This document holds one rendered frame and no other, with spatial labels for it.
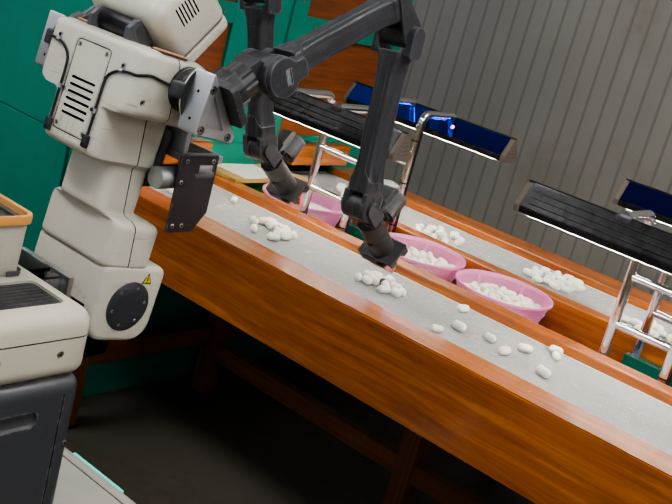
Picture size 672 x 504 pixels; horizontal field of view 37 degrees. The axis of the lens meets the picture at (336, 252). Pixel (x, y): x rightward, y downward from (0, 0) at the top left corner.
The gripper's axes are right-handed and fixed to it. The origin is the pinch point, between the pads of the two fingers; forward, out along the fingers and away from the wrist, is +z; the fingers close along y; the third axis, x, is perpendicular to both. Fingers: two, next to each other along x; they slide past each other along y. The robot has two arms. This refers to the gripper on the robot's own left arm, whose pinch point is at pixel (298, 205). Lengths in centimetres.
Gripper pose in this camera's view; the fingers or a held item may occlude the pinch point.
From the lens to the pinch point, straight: 269.0
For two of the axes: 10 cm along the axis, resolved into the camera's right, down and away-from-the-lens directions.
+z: 3.2, 5.2, 7.9
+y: -7.6, -3.6, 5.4
